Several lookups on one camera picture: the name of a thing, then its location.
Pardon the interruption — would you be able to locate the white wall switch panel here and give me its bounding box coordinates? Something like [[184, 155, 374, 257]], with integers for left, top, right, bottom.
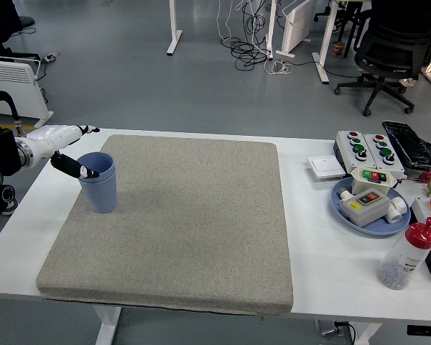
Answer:
[[306, 155, 346, 180]]

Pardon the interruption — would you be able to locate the black table control panel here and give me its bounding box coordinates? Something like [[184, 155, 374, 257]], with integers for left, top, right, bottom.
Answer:
[[406, 325, 431, 337]]

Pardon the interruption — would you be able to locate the person's shoe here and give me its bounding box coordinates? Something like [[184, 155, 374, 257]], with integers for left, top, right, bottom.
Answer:
[[1, 198, 19, 216]]

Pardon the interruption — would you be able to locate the black cable tangle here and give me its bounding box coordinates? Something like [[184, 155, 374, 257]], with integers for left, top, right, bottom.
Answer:
[[221, 0, 274, 71]]

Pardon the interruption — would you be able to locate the person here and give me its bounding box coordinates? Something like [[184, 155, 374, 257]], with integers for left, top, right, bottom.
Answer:
[[0, 0, 36, 55]]

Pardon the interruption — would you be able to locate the grey box with cable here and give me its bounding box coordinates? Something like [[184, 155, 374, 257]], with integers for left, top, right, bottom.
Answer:
[[314, 318, 356, 341]]

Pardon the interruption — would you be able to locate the blue ribbed plastic cup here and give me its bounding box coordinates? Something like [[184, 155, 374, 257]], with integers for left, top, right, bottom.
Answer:
[[76, 152, 116, 181], [78, 167, 119, 214]]

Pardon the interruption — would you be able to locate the clear bottle red cap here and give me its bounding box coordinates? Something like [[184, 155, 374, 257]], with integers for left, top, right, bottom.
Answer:
[[376, 217, 431, 291]]

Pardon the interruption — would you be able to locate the black office chair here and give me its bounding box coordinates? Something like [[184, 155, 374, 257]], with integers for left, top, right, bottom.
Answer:
[[334, 6, 431, 118]]

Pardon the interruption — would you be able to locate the white table leg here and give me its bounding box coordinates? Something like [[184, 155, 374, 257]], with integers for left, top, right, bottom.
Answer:
[[355, 319, 384, 345], [93, 305, 122, 345]]

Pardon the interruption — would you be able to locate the grey four-button control box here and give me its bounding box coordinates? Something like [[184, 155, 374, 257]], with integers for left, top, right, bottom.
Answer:
[[363, 133, 406, 180], [333, 130, 377, 173]]

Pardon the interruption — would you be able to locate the white pipe fitting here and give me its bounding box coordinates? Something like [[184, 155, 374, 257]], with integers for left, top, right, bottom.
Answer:
[[386, 196, 407, 224]]

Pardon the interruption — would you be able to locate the white cable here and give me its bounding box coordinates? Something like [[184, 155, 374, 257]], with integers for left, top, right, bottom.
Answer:
[[215, 0, 242, 40]]

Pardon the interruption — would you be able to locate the white panel heater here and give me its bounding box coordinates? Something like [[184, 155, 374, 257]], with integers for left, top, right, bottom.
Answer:
[[0, 55, 55, 129], [275, 0, 319, 58]]

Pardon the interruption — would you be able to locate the grey switch box red black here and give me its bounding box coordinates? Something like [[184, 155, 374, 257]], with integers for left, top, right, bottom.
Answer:
[[340, 188, 391, 228]]

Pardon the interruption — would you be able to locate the black wrapped tray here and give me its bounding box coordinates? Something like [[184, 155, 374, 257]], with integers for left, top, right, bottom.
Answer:
[[381, 120, 431, 170]]

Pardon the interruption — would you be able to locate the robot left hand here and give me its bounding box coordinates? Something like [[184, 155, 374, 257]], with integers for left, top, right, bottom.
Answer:
[[30, 124, 101, 180]]

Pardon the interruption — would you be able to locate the white switch box green red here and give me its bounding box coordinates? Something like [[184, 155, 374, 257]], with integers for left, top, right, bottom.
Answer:
[[351, 166, 400, 197]]

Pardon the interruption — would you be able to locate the white desk leg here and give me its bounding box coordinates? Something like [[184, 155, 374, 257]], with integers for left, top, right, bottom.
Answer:
[[312, 0, 340, 86], [264, 0, 278, 60], [166, 0, 183, 56]]

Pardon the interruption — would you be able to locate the blue plate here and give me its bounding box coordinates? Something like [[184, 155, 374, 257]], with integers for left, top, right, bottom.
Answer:
[[331, 176, 412, 236]]

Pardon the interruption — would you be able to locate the grey-brown foam mat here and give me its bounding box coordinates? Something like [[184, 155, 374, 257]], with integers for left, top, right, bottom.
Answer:
[[35, 134, 295, 317]]

